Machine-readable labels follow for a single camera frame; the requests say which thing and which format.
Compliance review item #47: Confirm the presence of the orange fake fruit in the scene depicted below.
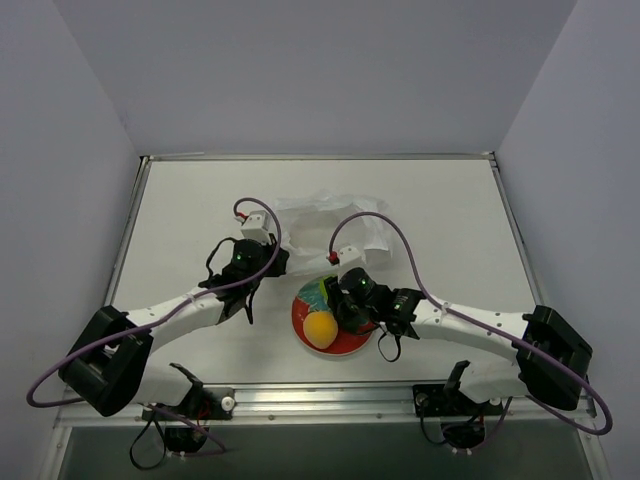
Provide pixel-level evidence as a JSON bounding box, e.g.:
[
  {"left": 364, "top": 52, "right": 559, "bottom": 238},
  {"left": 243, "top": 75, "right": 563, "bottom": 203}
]
[{"left": 303, "top": 311, "right": 339, "bottom": 350}]

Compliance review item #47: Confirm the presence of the white translucent plastic bag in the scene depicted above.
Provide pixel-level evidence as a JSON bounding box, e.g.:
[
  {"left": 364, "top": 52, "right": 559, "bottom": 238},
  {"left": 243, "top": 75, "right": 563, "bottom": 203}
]
[{"left": 274, "top": 191, "right": 393, "bottom": 276}]

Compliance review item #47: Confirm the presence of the yellow-green fake fruit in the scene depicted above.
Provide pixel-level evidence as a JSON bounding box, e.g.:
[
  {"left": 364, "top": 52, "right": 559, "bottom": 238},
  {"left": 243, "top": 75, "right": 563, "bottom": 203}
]
[{"left": 321, "top": 276, "right": 334, "bottom": 302}]

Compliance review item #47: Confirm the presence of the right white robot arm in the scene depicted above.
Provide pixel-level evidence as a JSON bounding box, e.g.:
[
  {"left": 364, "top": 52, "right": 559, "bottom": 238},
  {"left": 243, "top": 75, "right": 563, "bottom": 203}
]
[{"left": 321, "top": 267, "right": 593, "bottom": 413}]

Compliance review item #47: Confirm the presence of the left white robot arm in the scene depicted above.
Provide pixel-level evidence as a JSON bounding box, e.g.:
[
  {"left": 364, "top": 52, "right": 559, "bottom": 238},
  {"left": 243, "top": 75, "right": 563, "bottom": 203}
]
[{"left": 58, "top": 239, "right": 289, "bottom": 419}]

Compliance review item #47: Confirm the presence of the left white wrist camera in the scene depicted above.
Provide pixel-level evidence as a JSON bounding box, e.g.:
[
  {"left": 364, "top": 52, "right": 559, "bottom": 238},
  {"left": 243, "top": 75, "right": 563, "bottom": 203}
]
[{"left": 236, "top": 210, "right": 272, "bottom": 244}]

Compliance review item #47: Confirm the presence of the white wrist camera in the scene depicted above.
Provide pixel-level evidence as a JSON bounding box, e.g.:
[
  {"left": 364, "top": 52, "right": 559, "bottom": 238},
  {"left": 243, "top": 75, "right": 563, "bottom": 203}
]
[
  {"left": 327, "top": 245, "right": 364, "bottom": 269},
  {"left": 236, "top": 210, "right": 272, "bottom": 244}
]

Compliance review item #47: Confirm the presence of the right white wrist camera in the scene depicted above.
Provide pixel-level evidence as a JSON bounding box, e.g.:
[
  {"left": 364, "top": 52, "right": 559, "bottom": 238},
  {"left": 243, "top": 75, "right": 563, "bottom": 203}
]
[{"left": 327, "top": 245, "right": 364, "bottom": 269}]

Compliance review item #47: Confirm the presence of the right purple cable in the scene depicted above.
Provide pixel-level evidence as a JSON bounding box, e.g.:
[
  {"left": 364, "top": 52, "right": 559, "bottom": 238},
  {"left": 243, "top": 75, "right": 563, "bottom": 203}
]
[{"left": 327, "top": 212, "right": 614, "bottom": 435}]

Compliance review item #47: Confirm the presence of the purple cable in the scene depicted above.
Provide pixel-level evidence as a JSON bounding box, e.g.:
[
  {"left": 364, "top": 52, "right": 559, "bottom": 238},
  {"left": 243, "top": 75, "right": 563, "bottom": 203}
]
[
  {"left": 25, "top": 197, "right": 282, "bottom": 457},
  {"left": 327, "top": 212, "right": 614, "bottom": 435}
]

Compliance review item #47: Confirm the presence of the aluminium front rail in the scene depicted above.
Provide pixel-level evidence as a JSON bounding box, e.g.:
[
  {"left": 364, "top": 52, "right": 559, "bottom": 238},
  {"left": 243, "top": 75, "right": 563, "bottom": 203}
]
[{"left": 54, "top": 380, "right": 603, "bottom": 428}]

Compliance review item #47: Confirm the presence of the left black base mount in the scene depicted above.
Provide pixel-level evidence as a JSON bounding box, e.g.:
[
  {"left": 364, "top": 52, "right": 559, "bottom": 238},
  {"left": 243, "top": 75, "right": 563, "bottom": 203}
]
[{"left": 128, "top": 362, "right": 237, "bottom": 472}]

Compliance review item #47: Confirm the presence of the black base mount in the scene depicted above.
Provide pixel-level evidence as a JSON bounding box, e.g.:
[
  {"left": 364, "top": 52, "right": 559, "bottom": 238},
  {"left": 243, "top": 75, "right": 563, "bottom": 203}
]
[
  {"left": 128, "top": 362, "right": 237, "bottom": 472},
  {"left": 412, "top": 360, "right": 510, "bottom": 456}
]

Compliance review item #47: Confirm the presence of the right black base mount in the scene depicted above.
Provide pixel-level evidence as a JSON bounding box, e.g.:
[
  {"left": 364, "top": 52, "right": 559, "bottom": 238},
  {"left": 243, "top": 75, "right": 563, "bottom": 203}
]
[{"left": 412, "top": 360, "right": 510, "bottom": 456}]

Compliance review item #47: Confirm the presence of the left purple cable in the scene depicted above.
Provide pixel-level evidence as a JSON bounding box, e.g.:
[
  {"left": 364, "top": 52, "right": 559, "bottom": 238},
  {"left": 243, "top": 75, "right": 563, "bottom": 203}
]
[{"left": 25, "top": 197, "right": 282, "bottom": 457}]

